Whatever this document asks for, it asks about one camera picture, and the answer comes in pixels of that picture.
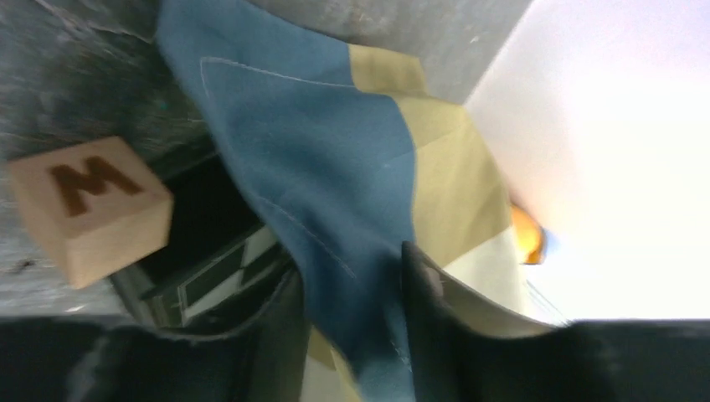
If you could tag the blue beige checkered pillowcase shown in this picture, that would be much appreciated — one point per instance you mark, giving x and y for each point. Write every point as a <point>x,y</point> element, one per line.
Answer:
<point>345,155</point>

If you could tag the yellow Mickey Mouse pillow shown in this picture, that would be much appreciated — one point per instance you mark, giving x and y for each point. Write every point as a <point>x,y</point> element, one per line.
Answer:
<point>531,240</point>

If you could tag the black white checkerboard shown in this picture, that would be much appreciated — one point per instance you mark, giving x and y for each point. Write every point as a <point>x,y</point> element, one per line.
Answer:
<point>217,248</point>

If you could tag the small wooden letter cube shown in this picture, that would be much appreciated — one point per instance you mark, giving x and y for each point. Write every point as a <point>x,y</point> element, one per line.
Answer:
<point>93,208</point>

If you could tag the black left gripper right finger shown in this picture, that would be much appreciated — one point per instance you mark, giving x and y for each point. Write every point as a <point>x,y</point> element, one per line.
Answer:
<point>465,347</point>

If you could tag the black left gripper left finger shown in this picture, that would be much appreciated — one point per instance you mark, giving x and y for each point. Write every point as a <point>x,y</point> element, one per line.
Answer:
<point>250,348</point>

